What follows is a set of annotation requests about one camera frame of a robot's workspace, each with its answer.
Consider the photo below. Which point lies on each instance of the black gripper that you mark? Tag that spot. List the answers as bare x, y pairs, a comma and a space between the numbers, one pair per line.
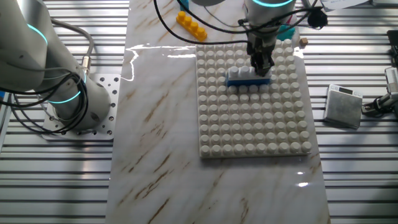
260, 48

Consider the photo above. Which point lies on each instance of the white four-stud block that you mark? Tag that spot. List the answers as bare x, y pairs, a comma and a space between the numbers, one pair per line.
241, 74

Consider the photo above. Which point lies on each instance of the blue four-stud block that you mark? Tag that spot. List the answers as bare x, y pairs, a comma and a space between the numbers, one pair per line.
245, 83

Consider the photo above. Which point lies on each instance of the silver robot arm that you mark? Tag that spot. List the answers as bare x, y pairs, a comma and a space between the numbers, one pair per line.
31, 56

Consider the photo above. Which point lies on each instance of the teal four-stud block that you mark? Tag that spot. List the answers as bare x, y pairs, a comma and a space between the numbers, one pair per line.
287, 32

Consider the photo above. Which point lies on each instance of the small wooden cube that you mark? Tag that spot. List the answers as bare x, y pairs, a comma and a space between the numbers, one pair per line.
303, 42

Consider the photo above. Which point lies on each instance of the magenta three-stud block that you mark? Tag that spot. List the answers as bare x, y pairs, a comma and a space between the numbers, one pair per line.
289, 19

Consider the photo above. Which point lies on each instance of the white studded baseplate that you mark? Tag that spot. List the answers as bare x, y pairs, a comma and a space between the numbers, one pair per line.
248, 124

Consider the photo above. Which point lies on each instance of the orange four-stud block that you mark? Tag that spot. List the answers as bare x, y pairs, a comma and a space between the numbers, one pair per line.
191, 26

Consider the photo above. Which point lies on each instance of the silver digital scale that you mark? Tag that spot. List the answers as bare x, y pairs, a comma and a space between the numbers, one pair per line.
342, 107

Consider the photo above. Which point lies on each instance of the white printed paper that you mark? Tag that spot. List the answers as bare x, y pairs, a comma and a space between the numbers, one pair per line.
342, 3

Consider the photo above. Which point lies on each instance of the white marble board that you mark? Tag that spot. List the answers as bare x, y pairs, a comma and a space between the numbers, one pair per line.
155, 124

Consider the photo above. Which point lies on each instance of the small silver clamped camera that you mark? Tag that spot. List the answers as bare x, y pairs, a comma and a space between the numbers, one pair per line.
392, 79

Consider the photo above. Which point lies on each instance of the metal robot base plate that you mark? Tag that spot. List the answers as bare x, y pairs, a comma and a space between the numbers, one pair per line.
117, 105

